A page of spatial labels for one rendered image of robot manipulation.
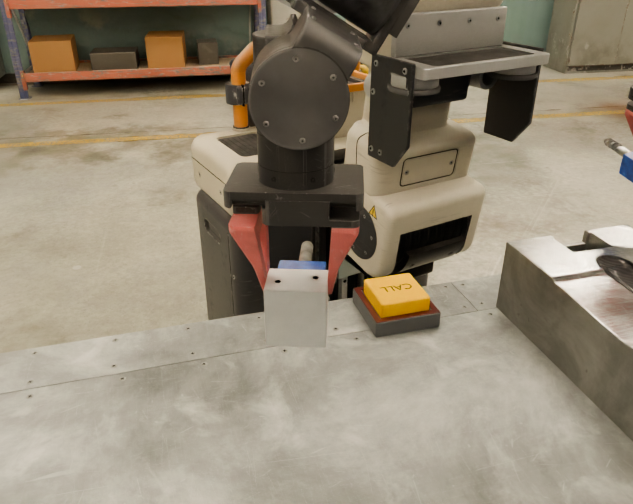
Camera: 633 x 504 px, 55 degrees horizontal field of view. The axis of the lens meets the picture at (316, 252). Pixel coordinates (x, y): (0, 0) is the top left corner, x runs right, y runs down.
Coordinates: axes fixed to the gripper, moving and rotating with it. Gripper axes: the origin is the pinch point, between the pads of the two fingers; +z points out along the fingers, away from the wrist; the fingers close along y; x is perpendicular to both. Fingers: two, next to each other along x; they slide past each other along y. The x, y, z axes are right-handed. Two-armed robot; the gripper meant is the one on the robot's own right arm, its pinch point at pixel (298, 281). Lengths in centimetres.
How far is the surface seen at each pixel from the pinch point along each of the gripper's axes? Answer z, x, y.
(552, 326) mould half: 11.0, 11.0, 25.8
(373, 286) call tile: 11.1, 18.4, 7.2
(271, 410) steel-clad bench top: 15.0, 1.0, -2.8
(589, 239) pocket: 6.7, 23.5, 32.9
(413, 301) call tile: 11.4, 15.8, 11.7
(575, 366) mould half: 13.0, 6.9, 27.2
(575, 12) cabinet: 35, 568, 209
